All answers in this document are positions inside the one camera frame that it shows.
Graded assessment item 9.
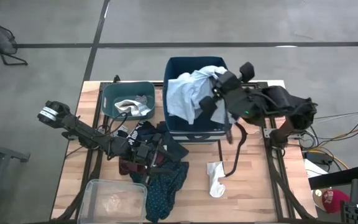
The maroon cloth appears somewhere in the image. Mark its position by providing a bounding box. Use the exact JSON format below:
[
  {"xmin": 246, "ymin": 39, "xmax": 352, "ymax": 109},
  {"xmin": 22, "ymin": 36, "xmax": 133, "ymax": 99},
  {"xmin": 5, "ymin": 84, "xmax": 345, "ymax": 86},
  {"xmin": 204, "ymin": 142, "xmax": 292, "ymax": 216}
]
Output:
[{"xmin": 118, "ymin": 152, "xmax": 167, "ymax": 175}]

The navy dotted cloth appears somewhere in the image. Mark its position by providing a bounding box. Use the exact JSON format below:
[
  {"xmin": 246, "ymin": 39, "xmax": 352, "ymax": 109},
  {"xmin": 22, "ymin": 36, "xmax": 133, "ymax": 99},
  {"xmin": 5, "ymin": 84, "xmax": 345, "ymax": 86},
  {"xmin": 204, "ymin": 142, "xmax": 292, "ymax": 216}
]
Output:
[{"xmin": 129, "ymin": 161, "xmax": 190, "ymax": 223}]

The red cap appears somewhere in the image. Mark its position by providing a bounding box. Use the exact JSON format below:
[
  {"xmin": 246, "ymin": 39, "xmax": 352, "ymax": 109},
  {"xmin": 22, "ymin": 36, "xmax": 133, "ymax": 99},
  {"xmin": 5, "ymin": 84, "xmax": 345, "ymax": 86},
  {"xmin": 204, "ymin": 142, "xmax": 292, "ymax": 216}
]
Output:
[{"xmin": 312, "ymin": 189, "xmax": 351, "ymax": 214}]

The grey cable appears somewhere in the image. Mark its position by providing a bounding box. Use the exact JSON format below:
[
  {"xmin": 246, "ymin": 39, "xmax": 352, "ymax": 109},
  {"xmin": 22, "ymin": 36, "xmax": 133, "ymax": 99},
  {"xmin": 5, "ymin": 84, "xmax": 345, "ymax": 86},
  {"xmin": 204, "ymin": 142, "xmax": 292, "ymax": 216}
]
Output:
[{"xmin": 314, "ymin": 110, "xmax": 358, "ymax": 121}]

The teal plastic bin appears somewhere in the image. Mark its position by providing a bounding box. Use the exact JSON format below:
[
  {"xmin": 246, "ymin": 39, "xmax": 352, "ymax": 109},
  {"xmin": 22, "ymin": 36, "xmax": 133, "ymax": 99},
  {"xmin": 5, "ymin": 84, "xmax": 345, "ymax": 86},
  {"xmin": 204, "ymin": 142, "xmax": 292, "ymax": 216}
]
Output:
[{"xmin": 100, "ymin": 81, "xmax": 157, "ymax": 121}]

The navy white striped fabric bin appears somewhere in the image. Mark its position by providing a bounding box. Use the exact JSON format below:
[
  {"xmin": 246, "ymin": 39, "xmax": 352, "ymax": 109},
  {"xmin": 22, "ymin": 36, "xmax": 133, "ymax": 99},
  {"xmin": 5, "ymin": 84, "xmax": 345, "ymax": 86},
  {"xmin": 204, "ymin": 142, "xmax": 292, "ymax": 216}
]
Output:
[{"xmin": 162, "ymin": 55, "xmax": 239, "ymax": 144}]

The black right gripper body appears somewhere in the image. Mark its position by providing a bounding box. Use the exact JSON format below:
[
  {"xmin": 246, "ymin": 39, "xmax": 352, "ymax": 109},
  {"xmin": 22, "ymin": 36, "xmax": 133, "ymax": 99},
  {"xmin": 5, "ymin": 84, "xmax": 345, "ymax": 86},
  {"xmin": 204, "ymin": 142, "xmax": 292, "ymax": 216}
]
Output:
[{"xmin": 213, "ymin": 70, "xmax": 242, "ymax": 97}]

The white sock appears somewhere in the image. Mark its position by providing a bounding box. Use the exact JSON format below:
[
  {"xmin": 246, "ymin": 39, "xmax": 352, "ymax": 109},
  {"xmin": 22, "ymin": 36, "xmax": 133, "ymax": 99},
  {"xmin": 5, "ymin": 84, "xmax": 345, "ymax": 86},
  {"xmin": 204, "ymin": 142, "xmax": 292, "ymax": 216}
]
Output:
[
  {"xmin": 114, "ymin": 99, "xmax": 152, "ymax": 118},
  {"xmin": 206, "ymin": 161, "xmax": 226, "ymax": 198}
]

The white paper sheet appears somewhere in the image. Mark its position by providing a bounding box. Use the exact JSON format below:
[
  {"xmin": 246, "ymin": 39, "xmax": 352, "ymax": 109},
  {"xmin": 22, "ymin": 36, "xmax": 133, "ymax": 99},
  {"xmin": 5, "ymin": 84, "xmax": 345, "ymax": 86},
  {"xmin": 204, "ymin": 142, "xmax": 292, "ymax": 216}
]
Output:
[{"xmin": 303, "ymin": 158, "xmax": 329, "ymax": 179}]

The clear plastic container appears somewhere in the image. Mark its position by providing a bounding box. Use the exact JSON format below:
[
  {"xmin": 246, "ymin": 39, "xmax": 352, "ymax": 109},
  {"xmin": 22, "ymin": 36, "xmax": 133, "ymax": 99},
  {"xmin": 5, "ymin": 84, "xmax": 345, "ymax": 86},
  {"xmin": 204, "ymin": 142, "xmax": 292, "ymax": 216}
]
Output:
[{"xmin": 76, "ymin": 179, "xmax": 148, "ymax": 224}]

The light grey patterned shirt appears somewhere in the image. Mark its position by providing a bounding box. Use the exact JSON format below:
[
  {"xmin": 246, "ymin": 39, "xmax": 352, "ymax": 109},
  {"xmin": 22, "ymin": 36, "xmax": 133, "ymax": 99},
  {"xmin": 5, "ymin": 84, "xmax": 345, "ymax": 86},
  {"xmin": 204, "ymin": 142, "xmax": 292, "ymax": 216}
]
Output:
[{"xmin": 165, "ymin": 65, "xmax": 236, "ymax": 125}]

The yellow cable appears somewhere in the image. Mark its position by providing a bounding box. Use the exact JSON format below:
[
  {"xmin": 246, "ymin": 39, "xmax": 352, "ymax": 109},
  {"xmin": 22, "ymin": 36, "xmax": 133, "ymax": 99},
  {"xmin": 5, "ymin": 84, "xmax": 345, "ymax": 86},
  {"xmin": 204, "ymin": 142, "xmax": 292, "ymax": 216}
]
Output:
[{"xmin": 303, "ymin": 123, "xmax": 358, "ymax": 170}]

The black desk bar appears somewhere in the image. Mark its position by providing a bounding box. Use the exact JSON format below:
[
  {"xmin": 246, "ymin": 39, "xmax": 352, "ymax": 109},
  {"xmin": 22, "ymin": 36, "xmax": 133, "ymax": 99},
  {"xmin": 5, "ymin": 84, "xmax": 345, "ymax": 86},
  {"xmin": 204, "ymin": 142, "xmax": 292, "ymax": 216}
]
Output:
[{"xmin": 308, "ymin": 164, "xmax": 358, "ymax": 190}]

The black belt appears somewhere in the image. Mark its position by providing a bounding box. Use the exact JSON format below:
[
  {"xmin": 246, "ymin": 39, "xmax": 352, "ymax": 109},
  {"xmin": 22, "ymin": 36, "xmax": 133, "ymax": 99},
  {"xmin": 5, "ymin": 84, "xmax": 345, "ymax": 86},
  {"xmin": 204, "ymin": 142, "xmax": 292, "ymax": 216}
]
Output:
[{"xmin": 224, "ymin": 123, "xmax": 249, "ymax": 177}]

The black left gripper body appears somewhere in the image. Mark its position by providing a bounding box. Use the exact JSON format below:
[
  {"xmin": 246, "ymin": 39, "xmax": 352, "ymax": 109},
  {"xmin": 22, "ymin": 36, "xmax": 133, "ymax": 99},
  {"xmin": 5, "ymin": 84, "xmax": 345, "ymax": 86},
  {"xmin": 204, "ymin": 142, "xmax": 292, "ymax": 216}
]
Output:
[{"xmin": 126, "ymin": 135, "xmax": 164, "ymax": 170}]

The navy briefs white print waistband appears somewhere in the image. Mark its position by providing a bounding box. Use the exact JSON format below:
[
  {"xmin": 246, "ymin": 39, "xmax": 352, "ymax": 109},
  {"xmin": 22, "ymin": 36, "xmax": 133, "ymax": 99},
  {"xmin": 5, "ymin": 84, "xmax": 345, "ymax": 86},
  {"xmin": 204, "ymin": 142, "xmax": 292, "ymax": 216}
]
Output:
[{"xmin": 116, "ymin": 120, "xmax": 190, "ymax": 163}]

